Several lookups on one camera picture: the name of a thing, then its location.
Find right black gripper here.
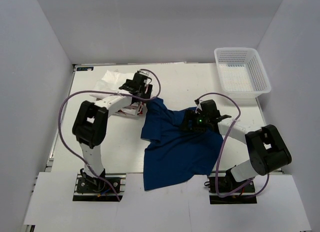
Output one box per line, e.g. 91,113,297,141
178,110,210,133

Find blue polo t-shirt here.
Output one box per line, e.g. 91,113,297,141
140,98,223,191

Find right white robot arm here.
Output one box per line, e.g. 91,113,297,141
180,100,292,193

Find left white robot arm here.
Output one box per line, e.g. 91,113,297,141
72,71,153,192

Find red white folded t-shirt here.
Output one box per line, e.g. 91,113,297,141
115,102,145,117

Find white plastic mesh basket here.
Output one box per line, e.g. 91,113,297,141
214,47,272,99

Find blue label sticker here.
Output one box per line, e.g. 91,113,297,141
76,67,94,71

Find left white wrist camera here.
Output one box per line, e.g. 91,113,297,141
137,69,150,77

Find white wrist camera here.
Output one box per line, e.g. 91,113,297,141
194,98,203,114
137,69,150,77

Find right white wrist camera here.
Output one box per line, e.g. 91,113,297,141
194,98,203,114

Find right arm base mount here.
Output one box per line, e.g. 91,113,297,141
204,169,257,205

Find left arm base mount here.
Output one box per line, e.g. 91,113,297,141
72,169,126,202

